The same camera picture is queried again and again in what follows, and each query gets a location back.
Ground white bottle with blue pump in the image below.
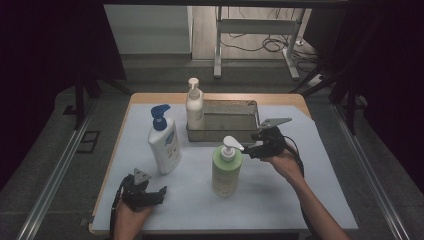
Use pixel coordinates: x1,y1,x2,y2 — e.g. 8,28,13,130
147,103,183,176

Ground pale blue table mat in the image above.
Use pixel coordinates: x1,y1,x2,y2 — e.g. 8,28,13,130
91,103,359,233

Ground green bottle with white pump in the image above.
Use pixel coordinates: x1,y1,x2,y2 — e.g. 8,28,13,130
211,135,245,198

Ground dark curtain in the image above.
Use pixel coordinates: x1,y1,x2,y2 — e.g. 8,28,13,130
0,0,128,193
302,0,424,196

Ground black metal stand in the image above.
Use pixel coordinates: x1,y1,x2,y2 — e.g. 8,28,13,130
73,74,132,131
289,64,360,136

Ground person's left hand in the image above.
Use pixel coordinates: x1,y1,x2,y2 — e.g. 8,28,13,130
113,200,154,233

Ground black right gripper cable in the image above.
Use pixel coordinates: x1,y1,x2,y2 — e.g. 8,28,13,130
283,134,318,239

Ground black floor cables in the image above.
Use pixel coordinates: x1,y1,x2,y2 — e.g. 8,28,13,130
219,8,319,73

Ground white metal desk frame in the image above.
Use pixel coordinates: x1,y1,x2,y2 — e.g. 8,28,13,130
213,5,306,81

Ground aluminium rail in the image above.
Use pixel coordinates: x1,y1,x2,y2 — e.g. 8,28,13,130
330,102,410,240
15,99,98,240

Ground grey metal mesh basket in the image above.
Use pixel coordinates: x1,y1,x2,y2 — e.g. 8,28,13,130
185,99,262,144

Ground cream pump bottle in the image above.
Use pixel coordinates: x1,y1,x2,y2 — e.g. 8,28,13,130
185,77,205,131

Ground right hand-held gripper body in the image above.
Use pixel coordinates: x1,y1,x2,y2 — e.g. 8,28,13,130
251,117,293,159

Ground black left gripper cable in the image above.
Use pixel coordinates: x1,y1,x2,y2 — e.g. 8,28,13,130
107,174,132,240

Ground white power strip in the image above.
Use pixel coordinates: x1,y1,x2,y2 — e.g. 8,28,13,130
307,73,327,88

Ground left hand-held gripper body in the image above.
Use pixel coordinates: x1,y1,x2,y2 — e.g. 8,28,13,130
121,168,158,212

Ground person's right hand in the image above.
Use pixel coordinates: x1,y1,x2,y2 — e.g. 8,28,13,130
263,148,305,188

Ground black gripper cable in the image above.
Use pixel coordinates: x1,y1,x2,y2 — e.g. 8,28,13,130
283,134,318,239
107,174,132,240

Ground white cabinet panel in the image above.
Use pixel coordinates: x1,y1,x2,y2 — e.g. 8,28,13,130
103,4,194,56

